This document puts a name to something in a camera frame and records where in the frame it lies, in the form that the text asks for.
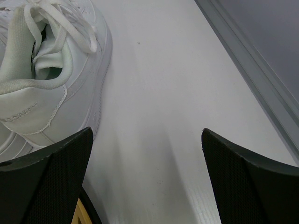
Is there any right white sneaker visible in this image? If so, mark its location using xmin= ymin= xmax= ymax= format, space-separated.
xmin=0 ymin=0 xmax=113 ymax=161

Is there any right gold loafer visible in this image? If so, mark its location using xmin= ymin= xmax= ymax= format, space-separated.
xmin=71 ymin=187 xmax=102 ymax=224

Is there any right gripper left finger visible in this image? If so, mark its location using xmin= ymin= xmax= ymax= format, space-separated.
xmin=0 ymin=127 xmax=93 ymax=224

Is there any right aluminium floor rail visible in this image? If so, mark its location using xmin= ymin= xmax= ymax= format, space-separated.
xmin=196 ymin=0 xmax=299 ymax=154

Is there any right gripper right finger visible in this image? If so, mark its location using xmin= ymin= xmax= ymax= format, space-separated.
xmin=201 ymin=128 xmax=299 ymax=224

